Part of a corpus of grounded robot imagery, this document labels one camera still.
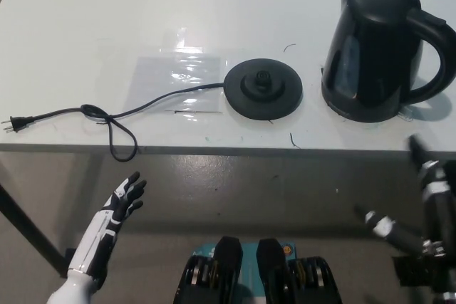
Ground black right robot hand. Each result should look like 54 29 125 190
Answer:
354 135 456 259

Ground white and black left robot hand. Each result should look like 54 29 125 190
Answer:
67 171 147 278

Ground black electric kettle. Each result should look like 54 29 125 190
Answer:
320 0 450 123

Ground black robot legs with teal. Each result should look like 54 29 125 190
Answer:
172 235 348 304

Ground black round kettle base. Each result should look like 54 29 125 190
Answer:
223 57 305 120

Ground black table leg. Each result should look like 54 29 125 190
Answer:
0 161 71 278

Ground black floor pad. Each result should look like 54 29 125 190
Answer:
391 256 430 287

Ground clear plastic sheet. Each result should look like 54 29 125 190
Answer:
123 28 247 117

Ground black power cord with plug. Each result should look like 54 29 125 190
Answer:
1 82 226 161

